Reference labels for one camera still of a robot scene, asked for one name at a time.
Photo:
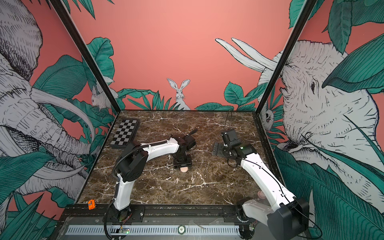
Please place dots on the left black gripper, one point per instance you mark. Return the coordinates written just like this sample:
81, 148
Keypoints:
177, 164

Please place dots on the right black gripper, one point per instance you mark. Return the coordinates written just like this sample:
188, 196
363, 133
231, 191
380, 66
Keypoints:
220, 152

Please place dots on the pink earbuds charging case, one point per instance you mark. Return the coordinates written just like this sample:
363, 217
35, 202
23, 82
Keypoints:
184, 169

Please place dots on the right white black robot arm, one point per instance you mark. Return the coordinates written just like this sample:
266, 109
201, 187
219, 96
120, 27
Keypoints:
286, 216

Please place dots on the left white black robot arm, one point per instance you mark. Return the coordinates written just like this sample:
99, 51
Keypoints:
131, 163

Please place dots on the pink open case at edge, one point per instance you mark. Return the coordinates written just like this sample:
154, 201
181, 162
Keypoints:
261, 195

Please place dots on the black white checkerboard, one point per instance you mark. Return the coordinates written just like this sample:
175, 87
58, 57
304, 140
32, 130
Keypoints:
125, 133

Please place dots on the orange clip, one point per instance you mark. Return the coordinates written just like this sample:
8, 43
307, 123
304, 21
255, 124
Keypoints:
91, 204

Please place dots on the white perforated vent strip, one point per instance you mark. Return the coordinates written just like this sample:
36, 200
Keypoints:
151, 230

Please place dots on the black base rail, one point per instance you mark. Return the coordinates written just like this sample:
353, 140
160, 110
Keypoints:
138, 212

